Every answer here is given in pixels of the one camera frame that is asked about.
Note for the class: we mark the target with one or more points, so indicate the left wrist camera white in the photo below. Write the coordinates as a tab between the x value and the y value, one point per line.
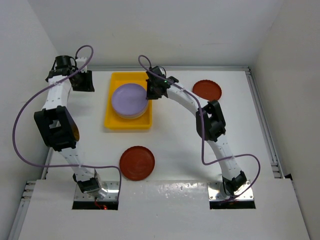
80	62

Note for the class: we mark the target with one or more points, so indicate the yellow plastic bin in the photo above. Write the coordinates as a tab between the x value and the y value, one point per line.
112	120

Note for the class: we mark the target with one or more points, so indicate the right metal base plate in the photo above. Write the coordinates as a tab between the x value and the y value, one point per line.
217	193

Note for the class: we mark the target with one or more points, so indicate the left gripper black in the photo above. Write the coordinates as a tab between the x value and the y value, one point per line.
87	85

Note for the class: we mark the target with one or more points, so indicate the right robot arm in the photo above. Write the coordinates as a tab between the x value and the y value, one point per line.
210	123

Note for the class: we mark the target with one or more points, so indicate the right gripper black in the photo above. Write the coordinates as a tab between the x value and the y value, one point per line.
150	96

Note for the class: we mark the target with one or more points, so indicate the metal base plate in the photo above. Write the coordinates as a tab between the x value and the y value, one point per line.
108	193
217	193

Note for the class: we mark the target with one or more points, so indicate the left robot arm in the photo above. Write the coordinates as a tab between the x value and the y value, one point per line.
56	125

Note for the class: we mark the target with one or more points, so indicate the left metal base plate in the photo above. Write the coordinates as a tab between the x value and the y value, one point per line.
108	193

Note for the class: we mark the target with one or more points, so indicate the red plate front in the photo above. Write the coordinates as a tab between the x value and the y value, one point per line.
137	163

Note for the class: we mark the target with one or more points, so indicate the pink plate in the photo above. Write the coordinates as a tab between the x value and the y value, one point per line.
131	116

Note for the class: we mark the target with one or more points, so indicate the red plate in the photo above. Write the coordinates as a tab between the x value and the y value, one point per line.
137	163
207	89

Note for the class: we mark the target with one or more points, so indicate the purple plate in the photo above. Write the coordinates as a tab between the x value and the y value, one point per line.
145	109
129	98

